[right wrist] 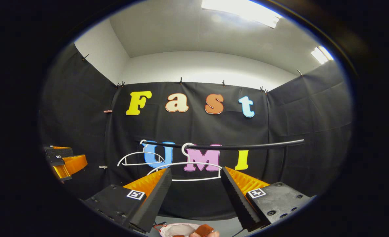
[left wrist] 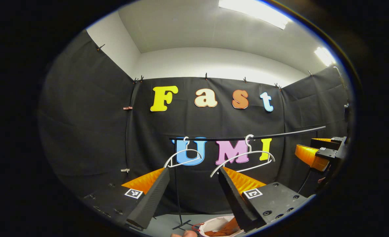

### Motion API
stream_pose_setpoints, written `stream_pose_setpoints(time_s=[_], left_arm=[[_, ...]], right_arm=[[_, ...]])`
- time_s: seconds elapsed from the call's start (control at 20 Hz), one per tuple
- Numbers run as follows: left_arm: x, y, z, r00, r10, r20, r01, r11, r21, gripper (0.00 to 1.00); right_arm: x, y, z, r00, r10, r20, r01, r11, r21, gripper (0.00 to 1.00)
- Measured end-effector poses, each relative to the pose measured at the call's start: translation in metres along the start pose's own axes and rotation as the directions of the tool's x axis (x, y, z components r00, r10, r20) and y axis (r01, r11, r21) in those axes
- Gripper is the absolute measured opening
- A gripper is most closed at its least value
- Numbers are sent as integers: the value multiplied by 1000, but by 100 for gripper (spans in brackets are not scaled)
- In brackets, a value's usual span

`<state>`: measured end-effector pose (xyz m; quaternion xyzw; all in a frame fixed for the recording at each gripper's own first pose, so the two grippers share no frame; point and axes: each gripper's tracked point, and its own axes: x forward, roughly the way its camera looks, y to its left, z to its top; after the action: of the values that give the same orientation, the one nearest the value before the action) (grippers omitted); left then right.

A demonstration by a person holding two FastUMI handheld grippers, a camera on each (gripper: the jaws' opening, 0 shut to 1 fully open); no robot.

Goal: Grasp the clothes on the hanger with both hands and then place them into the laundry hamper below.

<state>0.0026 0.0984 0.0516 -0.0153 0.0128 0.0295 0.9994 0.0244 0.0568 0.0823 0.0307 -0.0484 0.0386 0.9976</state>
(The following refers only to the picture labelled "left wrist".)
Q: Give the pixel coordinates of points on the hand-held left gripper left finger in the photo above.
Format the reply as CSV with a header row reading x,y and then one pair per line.
x,y
150,204

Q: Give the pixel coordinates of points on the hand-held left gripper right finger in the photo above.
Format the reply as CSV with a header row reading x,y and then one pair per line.
x,y
235,200

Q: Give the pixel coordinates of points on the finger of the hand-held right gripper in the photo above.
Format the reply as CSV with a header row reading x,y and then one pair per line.
x,y
309,156
326,143

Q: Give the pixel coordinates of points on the white laundry hamper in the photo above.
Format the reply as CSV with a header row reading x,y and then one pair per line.
x,y
212,223

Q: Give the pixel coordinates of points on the black clothes rack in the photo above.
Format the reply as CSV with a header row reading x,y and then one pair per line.
x,y
279,134

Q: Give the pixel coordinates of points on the white plastic clothes hanger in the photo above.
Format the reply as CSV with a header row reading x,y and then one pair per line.
x,y
247,152
186,146

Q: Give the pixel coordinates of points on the black device on thin pole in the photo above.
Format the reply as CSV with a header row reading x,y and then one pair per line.
x,y
347,112

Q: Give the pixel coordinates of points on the small ceiling light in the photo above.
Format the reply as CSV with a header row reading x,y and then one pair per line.
x,y
325,56

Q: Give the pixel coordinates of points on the black backdrop cloth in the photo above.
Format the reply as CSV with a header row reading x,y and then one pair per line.
x,y
89,131

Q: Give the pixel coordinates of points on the long ceiling light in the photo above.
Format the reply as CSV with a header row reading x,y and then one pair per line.
x,y
253,11

